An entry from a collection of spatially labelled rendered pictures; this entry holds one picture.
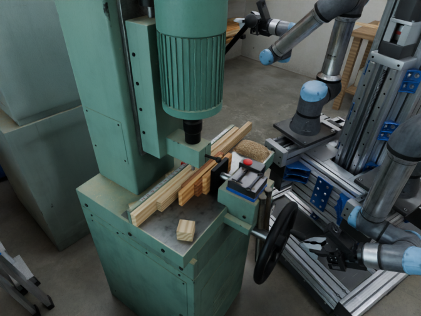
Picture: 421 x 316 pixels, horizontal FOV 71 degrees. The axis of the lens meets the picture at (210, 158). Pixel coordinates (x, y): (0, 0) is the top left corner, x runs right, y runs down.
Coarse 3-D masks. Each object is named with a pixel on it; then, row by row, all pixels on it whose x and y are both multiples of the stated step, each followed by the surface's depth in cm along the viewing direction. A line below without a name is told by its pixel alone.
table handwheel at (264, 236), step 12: (288, 204) 92; (288, 216) 88; (276, 228) 85; (288, 228) 107; (264, 240) 97; (276, 240) 94; (264, 252) 84; (276, 252) 96; (264, 264) 85; (264, 276) 97
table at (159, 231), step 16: (240, 160) 116; (272, 160) 122; (208, 192) 101; (176, 208) 95; (192, 208) 96; (208, 208) 96; (224, 208) 96; (144, 224) 90; (160, 224) 90; (176, 224) 90; (208, 224) 91; (240, 224) 95; (144, 240) 91; (160, 240) 86; (176, 240) 86; (176, 256) 84; (192, 256) 87
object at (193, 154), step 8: (168, 136) 98; (176, 136) 98; (184, 136) 98; (168, 144) 98; (176, 144) 96; (184, 144) 94; (192, 144) 94; (200, 144) 94; (208, 144) 95; (168, 152) 101; (176, 152) 98; (184, 152) 96; (192, 152) 93; (200, 152) 92; (208, 152) 97; (184, 160) 98; (192, 160) 95; (200, 160) 94; (208, 160) 99
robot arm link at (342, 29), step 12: (360, 0) 118; (348, 12) 123; (360, 12) 124; (336, 24) 129; (348, 24) 127; (336, 36) 131; (348, 36) 131; (336, 48) 134; (324, 60) 141; (336, 60) 136; (324, 72) 142; (336, 72) 140; (336, 84) 143; (336, 96) 150
